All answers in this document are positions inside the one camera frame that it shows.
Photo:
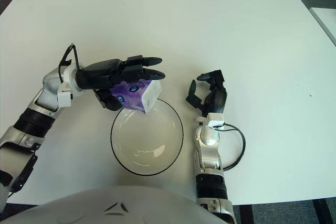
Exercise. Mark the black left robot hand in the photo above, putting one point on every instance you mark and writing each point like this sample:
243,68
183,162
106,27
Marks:
99,75

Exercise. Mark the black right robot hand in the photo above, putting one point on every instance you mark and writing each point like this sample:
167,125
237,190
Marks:
218,98

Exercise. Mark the purple tissue paper pack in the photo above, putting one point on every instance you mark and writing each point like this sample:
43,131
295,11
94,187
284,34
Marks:
136,98

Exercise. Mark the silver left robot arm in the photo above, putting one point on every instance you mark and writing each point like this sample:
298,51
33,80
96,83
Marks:
31,121

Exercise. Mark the white plate with black rim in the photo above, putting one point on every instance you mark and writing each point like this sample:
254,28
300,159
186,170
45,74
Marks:
147,142

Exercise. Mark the black table leg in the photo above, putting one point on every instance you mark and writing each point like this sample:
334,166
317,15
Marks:
320,212
246,214

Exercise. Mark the white side table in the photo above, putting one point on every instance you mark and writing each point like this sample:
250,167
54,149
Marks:
326,20

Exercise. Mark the grey robot torso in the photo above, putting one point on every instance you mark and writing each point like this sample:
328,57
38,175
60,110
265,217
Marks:
118,208

